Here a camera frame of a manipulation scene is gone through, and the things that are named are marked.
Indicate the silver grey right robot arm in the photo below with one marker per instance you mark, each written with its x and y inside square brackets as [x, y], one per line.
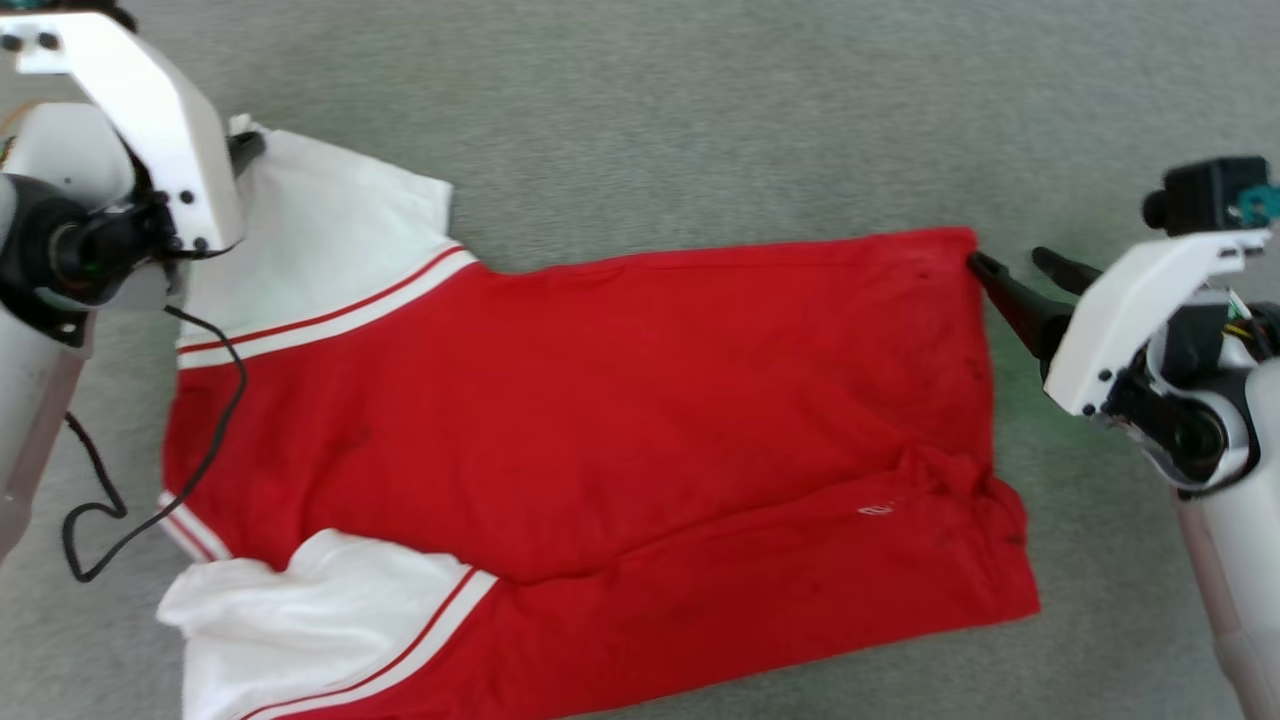
[1250, 580]

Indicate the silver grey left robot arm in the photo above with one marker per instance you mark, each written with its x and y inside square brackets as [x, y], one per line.
[30, 400]

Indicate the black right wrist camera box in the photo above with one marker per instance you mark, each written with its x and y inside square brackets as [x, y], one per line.
[1200, 195]

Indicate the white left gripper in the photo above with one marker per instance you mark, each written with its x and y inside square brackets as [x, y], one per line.
[170, 130]

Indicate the red and white sports garment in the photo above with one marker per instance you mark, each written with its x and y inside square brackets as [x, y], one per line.
[600, 400]

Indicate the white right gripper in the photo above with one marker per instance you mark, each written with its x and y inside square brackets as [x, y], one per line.
[1130, 320]

